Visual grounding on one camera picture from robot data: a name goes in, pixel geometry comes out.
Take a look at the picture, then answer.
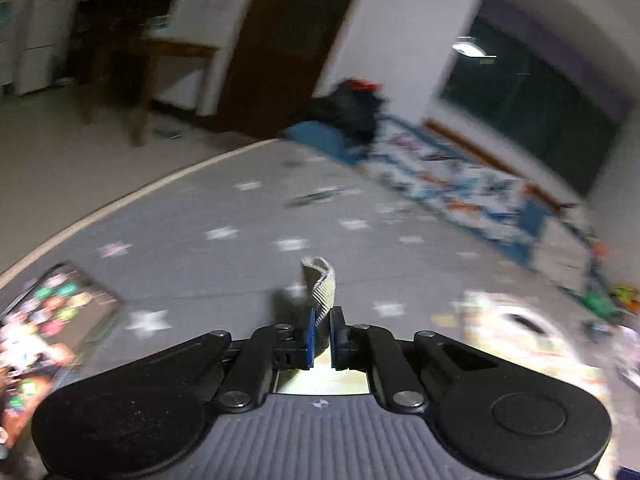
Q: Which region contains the dark bag with red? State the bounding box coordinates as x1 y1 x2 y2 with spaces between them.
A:
300 78 388 147

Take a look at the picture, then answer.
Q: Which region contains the white cabinet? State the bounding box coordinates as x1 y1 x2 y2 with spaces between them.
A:
0 0 91 97

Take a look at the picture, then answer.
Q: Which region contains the colourful picture book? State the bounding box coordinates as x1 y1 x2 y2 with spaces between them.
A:
0 261 123 456

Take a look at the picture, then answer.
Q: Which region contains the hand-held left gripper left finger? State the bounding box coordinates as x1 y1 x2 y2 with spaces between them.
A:
114 306 318 413

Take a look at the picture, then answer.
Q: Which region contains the brown wooden wall rail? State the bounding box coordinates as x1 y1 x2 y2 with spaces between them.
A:
422 117 561 211

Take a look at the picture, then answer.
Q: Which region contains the patterned blue blanket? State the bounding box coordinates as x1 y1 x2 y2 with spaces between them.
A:
282 120 611 306

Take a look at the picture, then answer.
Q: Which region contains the grey star print tablecloth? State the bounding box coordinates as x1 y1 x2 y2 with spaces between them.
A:
0 137 618 480

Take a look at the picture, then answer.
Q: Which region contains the brown wooden door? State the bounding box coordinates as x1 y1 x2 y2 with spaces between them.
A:
215 0 373 140

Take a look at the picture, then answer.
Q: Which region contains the dark window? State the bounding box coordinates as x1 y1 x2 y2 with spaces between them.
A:
440 17 621 196

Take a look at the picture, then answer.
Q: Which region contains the brown wooden table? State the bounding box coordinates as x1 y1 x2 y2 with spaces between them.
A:
80 35 221 148

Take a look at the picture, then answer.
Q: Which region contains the pile of small plush toys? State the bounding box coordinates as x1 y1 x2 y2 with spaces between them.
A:
582 245 640 321

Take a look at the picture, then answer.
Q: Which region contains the grey pillow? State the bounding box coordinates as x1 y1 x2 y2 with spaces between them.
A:
537 220 593 286

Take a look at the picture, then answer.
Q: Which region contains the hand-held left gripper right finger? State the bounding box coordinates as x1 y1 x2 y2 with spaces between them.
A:
328 306 531 413

